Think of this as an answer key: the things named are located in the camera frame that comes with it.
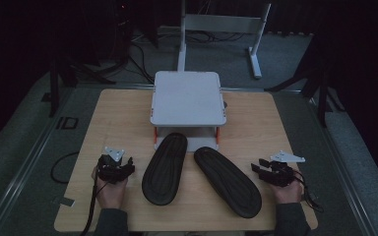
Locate white two-tier shoe rack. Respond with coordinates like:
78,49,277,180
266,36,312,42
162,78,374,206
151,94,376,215
150,70,228,152

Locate black cables behind table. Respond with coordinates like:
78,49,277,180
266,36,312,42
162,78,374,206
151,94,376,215
127,41,156,85

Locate person's right hand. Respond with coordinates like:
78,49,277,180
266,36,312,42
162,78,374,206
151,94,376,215
270,178,304,205

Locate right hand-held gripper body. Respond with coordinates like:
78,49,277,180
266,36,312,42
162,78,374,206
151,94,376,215
260,149,306,188

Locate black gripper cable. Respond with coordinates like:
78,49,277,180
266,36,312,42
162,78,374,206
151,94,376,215
80,181,111,236
291,168,324,213

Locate black tripod stand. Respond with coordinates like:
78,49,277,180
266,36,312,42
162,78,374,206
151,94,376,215
265,37,347,129
47,53,116,118

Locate person's left hand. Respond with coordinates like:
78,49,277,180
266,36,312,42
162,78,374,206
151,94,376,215
91,165,129,210

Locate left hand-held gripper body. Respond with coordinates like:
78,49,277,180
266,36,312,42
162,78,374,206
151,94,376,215
96,146,128,184

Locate white metal stand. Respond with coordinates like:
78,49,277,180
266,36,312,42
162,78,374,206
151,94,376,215
176,0,273,80

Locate dark computer tower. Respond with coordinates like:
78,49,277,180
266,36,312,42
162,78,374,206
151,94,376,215
103,0,134,64

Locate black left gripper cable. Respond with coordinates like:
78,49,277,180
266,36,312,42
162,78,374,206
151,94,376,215
80,181,111,236

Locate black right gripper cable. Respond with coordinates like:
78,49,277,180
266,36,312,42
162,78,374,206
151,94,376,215
291,168,324,213

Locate black floor cable loop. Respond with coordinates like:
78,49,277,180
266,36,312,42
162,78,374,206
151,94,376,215
49,150,80,185

